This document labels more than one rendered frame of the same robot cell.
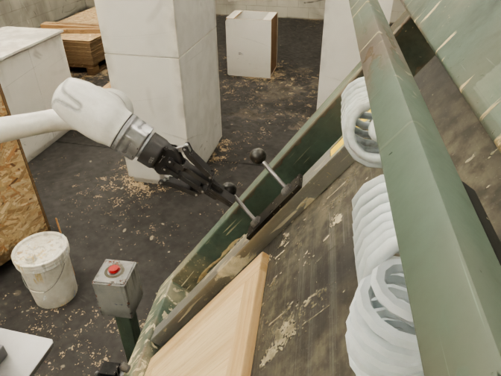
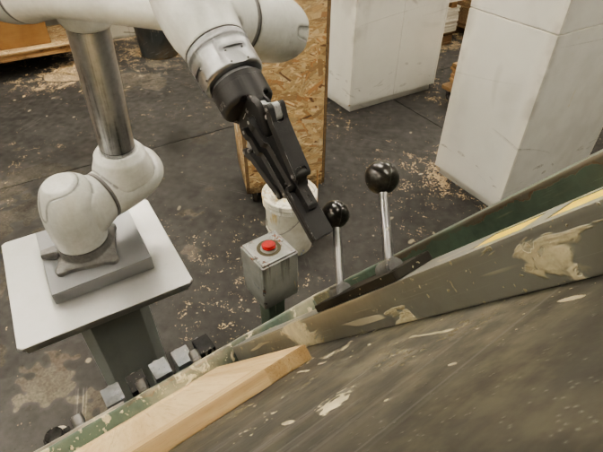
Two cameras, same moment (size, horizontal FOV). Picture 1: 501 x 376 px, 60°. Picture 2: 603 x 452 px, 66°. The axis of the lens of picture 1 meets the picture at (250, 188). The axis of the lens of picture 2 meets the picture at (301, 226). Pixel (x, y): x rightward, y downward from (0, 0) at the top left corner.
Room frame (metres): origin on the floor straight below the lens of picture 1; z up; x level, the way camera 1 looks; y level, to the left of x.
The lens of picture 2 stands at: (0.50, -0.25, 1.81)
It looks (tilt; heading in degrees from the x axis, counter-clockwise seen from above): 40 degrees down; 45
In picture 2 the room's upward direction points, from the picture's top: straight up
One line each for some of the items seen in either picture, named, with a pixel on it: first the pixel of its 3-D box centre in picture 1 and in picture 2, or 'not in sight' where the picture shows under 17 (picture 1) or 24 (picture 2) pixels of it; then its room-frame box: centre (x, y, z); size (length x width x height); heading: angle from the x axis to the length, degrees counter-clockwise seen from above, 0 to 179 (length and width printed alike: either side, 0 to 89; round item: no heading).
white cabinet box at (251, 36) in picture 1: (252, 44); not in sight; (5.77, -0.05, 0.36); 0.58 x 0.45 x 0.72; 76
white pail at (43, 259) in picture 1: (47, 264); (291, 210); (1.86, 1.19, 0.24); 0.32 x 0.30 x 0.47; 166
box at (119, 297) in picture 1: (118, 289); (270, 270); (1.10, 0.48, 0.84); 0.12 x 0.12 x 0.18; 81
